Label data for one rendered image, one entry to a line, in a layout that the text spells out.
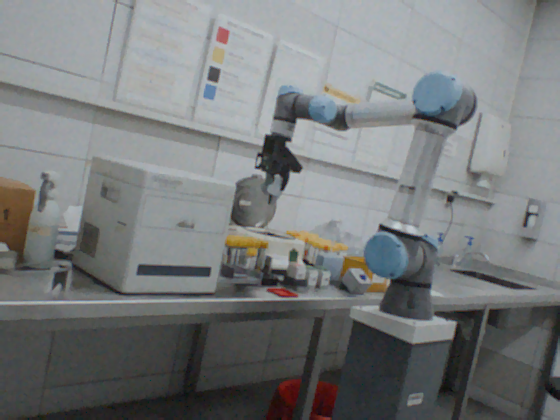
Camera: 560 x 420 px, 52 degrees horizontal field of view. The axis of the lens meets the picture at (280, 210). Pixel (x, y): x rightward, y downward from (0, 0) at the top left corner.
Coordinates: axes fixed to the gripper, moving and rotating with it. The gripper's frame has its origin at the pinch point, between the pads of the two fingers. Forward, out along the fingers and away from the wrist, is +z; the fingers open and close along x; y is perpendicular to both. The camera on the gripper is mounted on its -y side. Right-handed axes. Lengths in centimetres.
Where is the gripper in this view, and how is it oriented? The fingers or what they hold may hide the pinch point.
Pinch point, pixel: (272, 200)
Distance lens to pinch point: 178.2
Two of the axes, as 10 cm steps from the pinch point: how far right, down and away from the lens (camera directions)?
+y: -7.0, -1.0, -7.1
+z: -2.1, 9.8, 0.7
